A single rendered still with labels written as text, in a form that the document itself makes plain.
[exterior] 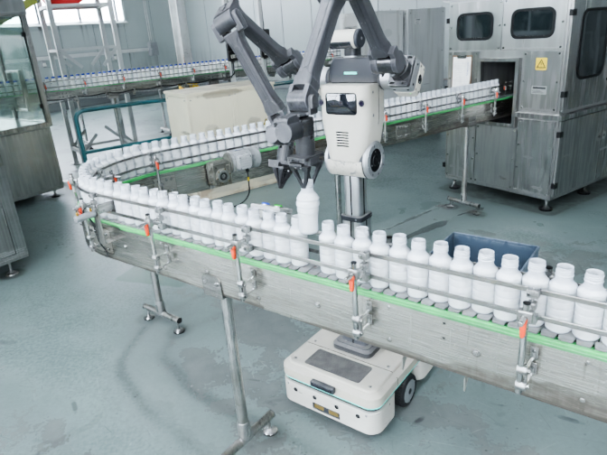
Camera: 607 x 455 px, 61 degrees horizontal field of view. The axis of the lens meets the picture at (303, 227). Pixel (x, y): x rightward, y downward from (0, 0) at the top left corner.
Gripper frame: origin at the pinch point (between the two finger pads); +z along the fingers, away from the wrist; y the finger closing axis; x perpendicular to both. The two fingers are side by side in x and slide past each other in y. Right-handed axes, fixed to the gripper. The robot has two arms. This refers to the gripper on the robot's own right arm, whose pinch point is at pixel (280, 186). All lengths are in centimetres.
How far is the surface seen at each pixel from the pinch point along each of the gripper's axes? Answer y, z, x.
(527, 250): 78, 10, 46
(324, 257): 33.8, 19.4, -16.6
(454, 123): -47, -72, 287
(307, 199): 29.5, 2.6, -23.7
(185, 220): -29.4, 17.7, -16.9
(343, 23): -299, -234, 468
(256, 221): 5.9, 12.6, -18.0
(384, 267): 54, 18, -16
